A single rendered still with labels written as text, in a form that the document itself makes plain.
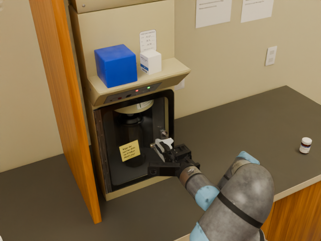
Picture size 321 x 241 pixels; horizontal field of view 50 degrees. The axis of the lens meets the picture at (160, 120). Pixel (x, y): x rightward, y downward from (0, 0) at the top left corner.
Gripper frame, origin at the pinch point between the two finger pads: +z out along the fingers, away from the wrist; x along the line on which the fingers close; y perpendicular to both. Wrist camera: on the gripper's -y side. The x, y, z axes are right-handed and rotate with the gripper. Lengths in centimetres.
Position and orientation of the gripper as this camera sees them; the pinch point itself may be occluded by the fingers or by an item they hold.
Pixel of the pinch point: (155, 144)
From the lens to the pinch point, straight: 132.7
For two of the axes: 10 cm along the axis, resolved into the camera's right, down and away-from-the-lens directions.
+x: -0.4, -8.2, -5.7
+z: -4.6, -4.9, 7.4
